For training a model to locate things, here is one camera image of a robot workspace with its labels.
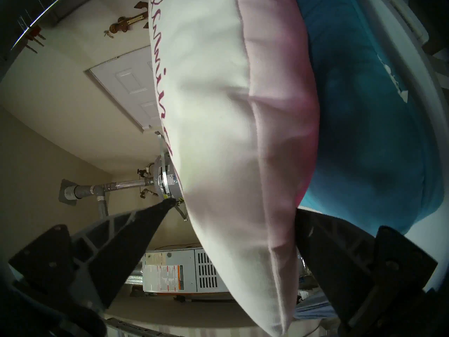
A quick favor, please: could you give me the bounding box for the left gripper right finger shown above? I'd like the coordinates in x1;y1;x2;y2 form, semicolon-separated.
295;207;439;331

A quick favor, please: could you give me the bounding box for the grey water heater tank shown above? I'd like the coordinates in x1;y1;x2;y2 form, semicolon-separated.
146;154;183;200

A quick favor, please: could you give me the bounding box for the white panel door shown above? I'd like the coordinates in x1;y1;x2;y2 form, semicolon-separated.
86;45;165;131

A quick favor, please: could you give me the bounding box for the white pink flamingo pillow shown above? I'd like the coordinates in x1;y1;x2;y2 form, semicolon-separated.
147;0;321;337

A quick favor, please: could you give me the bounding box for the teal cushion with ties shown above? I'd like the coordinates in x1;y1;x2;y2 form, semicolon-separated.
293;0;445;235

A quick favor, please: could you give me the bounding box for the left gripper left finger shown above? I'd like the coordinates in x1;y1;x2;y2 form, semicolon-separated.
9;198;177;310

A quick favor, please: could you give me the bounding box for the grey furnace unit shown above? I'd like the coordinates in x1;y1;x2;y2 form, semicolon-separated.
140;249;232;294

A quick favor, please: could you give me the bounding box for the grey metal flue pipe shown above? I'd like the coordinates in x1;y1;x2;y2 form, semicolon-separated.
58;178;156;217

